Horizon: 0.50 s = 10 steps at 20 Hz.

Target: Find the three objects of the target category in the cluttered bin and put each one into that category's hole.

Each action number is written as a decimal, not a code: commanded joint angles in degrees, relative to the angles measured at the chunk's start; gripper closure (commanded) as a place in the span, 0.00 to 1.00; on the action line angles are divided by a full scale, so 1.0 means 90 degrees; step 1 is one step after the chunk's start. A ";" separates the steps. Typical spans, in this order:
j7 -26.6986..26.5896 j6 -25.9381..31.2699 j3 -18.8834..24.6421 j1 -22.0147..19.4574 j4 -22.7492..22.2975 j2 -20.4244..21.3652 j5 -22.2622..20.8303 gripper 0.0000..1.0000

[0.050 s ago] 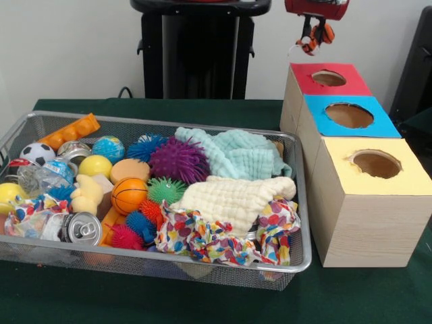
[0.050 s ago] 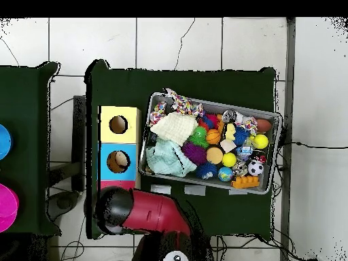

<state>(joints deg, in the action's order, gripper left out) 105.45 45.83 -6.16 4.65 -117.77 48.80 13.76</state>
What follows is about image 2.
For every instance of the purple spiky ball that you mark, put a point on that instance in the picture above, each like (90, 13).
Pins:
(193, 153)

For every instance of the polka dot cloth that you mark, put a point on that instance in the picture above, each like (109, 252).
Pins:
(158, 112)

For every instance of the orange toy basketball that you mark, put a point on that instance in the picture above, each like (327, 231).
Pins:
(213, 136)

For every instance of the mint green cloth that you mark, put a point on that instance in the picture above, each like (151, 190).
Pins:
(165, 159)

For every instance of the wooden box with three holes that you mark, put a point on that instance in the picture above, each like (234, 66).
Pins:
(131, 130)

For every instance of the silver mesh bin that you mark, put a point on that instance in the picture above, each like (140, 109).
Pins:
(217, 107)

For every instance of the green spiky ball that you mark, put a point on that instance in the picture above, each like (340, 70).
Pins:
(199, 137)

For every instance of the black and white soccer ball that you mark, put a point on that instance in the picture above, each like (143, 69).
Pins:
(256, 168)

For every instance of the magenta round disc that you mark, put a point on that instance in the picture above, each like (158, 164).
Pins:
(8, 208)

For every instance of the dark green side table cloth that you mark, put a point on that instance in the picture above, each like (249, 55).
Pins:
(27, 108)

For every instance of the cream waffle cloth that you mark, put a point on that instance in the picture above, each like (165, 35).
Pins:
(175, 127)

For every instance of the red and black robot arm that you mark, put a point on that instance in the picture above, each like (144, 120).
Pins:
(152, 212)

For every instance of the confetti print cloth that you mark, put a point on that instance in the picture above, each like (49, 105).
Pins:
(185, 104)

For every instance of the blue round disc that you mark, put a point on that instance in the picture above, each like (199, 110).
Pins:
(5, 142)

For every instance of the orange plastic block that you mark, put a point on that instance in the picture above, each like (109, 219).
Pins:
(246, 182)

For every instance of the yellow ball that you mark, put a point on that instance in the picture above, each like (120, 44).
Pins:
(261, 141)

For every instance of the white tape label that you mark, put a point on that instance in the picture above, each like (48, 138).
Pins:
(160, 189)
(238, 192)
(195, 190)

